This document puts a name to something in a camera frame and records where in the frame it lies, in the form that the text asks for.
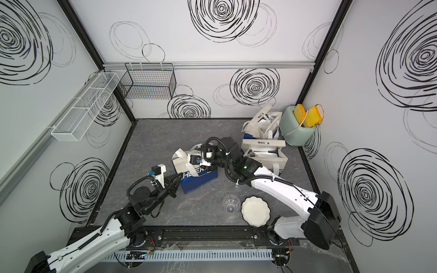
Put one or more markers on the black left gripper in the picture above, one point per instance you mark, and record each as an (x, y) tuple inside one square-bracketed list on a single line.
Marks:
[(170, 186)]

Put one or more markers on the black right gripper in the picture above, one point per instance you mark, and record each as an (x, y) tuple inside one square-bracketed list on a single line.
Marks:
[(210, 168)]

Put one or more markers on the blue cream takeout bag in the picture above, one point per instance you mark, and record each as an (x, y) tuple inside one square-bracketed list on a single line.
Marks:
[(264, 125), (266, 151), (194, 174)]

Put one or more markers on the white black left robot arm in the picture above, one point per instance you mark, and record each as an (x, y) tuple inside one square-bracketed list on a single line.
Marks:
[(120, 229)]

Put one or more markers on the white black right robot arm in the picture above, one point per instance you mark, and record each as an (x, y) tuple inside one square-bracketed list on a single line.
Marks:
[(318, 218)]

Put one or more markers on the clear plastic cup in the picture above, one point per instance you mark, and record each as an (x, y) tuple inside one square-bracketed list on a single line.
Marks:
[(231, 203)]

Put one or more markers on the white scalloped plate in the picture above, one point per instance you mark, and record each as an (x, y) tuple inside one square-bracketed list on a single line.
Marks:
[(255, 211)]

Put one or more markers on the mint green toaster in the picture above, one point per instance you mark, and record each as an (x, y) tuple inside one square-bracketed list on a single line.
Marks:
[(292, 132)]

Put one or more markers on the left yellow toast slice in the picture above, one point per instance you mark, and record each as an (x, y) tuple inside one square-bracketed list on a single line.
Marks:
[(300, 114)]

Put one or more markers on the yellow toast slice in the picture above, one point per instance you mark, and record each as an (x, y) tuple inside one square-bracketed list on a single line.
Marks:
[(313, 117), (300, 114)]

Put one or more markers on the right yellow toast slice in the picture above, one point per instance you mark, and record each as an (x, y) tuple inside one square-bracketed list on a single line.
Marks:
[(313, 117)]

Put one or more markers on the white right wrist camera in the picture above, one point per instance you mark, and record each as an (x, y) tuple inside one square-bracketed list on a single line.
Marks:
[(206, 159)]

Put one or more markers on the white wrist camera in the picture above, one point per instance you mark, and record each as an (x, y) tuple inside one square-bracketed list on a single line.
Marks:
[(206, 159), (158, 173)]

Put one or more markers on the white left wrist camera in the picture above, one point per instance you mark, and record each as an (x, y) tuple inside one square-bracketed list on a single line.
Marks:
[(158, 173)]

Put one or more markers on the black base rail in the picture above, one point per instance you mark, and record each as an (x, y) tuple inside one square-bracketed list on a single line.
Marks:
[(162, 236)]

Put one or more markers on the black wire basket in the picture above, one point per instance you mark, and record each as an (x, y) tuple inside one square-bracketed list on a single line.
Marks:
[(148, 81)]

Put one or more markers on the white slotted cable duct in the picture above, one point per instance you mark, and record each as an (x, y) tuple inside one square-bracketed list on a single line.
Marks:
[(191, 255)]

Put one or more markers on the white mesh wall shelf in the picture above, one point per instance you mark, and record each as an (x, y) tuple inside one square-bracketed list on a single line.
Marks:
[(86, 107)]

